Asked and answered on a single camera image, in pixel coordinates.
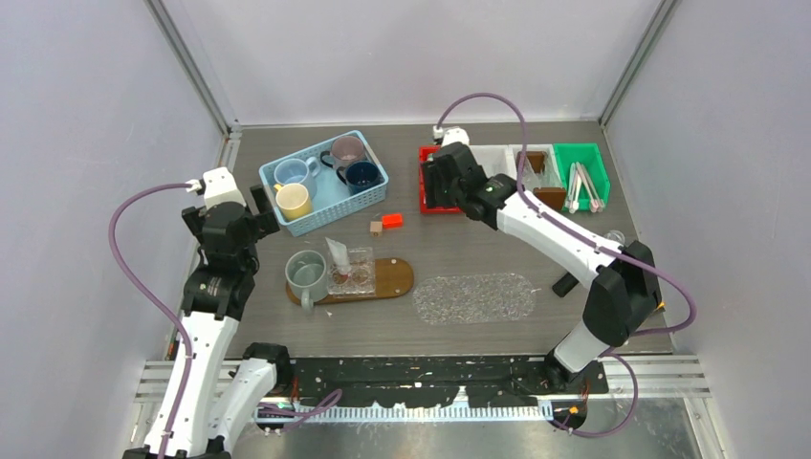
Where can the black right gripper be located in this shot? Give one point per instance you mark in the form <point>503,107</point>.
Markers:
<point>434,197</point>

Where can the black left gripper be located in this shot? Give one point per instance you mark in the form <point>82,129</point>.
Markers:
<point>263,219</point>

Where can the grey-green mug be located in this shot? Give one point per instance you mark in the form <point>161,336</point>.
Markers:
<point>306,275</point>

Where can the white toothpaste tube red cap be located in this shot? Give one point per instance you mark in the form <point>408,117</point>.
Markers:
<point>340,256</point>

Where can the clear textured acrylic holder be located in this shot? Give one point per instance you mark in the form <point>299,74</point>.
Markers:
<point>361,279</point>

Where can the pink toothbrush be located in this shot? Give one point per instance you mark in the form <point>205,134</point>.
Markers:
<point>594,202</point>

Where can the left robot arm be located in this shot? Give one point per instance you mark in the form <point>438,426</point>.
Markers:
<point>193,422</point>

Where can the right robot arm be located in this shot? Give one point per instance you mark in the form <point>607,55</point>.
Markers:
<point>623,290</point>

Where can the oval wooden tray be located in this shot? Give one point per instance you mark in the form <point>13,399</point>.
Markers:
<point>394,277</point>

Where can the clear textured oval tray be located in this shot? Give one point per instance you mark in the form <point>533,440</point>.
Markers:
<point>474,298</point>

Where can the red plastic bin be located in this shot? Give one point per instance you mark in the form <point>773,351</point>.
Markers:
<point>425,153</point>

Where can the white plastic bin left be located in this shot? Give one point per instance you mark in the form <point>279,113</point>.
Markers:
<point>495,159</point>

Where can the white plastic bin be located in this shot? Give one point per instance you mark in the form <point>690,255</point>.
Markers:
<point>521,158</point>
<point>495,159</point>

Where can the light blue mug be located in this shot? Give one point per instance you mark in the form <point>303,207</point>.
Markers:
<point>297,171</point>

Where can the orange block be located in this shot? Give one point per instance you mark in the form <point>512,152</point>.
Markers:
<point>392,221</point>

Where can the small wooden cube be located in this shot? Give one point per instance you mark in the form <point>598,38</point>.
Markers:
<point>376,228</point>

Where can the dark blue mug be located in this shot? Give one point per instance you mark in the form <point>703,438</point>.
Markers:
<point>360,176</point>

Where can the white plastic bin right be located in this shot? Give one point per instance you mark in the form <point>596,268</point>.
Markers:
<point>521,158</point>

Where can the light blue perforated basket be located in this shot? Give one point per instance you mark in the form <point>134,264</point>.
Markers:
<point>333,199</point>

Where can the brown wooden holder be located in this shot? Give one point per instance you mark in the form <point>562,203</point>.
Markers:
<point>552,197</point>

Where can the green plastic bin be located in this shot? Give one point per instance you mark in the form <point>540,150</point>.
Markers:
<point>589,155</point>

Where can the black microphone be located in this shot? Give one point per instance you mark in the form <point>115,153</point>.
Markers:
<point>568,282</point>

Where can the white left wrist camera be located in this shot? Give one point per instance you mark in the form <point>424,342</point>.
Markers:
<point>217,186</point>

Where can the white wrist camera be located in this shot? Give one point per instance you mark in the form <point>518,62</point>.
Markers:
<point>217,186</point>
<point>444,136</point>

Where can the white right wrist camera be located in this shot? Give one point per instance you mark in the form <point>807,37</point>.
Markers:
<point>444,136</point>

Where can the cream mug yellow handle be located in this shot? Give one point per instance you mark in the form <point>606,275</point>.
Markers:
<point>293,200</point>

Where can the mauve mug black handle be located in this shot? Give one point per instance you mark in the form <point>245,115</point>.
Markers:
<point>343,152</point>

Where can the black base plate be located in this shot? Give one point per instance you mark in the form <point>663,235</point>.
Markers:
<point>423,382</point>

